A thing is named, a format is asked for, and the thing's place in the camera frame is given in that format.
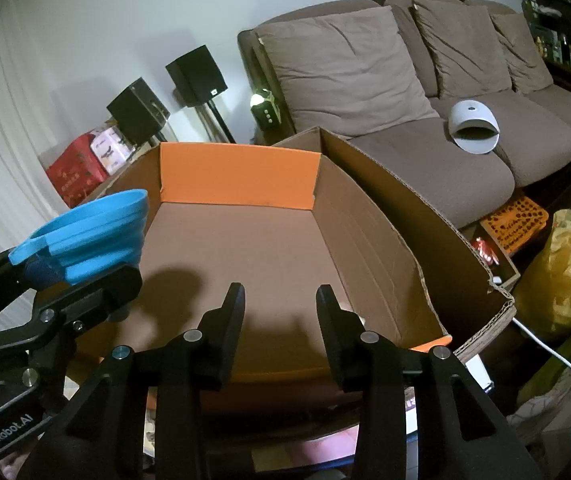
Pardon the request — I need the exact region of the red foil packet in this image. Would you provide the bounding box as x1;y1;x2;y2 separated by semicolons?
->
471;239;499;266

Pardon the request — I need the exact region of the black speaker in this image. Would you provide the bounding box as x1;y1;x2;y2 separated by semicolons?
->
106;77;171;146
166;45;229;107

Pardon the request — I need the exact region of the medium brown cushion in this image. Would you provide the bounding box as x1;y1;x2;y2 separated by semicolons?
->
412;0;513;101

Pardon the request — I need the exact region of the brown sofa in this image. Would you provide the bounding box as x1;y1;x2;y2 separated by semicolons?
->
238;0;571;231

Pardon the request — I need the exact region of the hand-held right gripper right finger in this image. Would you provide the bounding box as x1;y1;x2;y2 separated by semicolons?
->
315;284;541;480

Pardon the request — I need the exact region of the black speaker stand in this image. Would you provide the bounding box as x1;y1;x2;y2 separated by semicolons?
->
208;100;236;145

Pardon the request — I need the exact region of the large brown cushion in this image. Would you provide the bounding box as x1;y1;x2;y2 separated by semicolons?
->
256;6;441;138

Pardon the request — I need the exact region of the black lit lantern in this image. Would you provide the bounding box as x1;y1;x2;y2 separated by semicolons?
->
248;89;284;131

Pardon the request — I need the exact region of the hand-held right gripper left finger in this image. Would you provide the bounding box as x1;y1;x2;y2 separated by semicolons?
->
18;282;246;480

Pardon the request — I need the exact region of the red gift box gold print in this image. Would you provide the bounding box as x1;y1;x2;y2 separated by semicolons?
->
46;132;111;208

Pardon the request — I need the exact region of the white curtain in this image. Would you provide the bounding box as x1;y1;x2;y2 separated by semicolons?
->
0;10;66;271

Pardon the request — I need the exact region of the white dome lamp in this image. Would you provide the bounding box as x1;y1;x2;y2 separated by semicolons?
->
448;100;500;155

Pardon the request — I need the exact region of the small brown cushion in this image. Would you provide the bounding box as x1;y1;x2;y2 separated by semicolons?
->
490;12;555;95

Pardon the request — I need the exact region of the yellow plastic bag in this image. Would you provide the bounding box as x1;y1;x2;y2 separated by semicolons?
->
513;209;571;341

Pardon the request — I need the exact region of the orange plastic crate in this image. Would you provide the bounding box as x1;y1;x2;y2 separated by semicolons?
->
480;195;550;251

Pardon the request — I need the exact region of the orange cardboard box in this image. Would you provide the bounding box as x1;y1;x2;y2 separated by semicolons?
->
73;127;516;411

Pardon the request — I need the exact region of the blue funnel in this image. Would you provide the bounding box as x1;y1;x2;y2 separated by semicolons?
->
8;189;150;288

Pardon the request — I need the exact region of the white cable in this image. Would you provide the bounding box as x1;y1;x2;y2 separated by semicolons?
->
510;317;571;406

